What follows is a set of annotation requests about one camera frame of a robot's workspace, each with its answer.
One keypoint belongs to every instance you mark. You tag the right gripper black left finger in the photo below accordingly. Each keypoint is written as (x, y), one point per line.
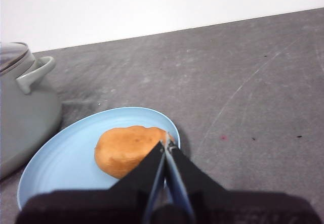
(121, 203)

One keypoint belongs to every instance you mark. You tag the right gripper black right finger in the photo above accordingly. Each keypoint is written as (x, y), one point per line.
(227, 206)

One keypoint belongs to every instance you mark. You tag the brown potato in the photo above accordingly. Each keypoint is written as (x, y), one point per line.
(121, 150)

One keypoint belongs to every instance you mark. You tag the glass lid with green knob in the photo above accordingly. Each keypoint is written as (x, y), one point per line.
(11, 54)

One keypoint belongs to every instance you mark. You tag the light blue round plate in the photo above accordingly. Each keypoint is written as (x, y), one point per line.
(63, 158)

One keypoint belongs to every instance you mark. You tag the pale green electric steamer pot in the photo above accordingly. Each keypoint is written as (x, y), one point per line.
(25, 123)

